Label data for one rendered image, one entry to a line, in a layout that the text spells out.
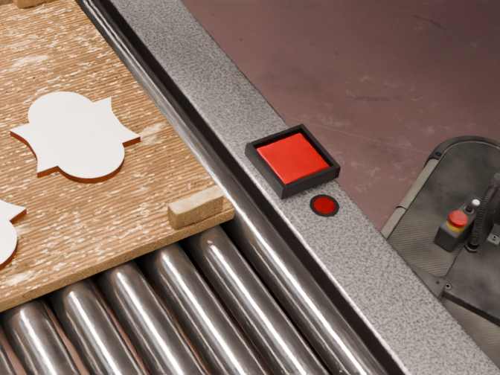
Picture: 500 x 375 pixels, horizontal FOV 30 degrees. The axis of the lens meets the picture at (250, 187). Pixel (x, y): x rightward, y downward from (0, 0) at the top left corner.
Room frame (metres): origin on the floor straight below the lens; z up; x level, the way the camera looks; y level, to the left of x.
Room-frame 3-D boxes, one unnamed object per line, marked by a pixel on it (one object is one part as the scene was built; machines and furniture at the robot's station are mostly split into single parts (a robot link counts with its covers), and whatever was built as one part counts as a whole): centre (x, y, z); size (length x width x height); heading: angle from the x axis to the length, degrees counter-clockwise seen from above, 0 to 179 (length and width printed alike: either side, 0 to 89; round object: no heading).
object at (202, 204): (0.61, 0.05, 0.95); 0.06 x 0.02 x 0.03; 128
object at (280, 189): (0.72, -0.04, 0.92); 0.08 x 0.08 x 0.02; 38
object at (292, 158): (0.72, -0.04, 0.92); 0.06 x 0.06 x 0.01; 38
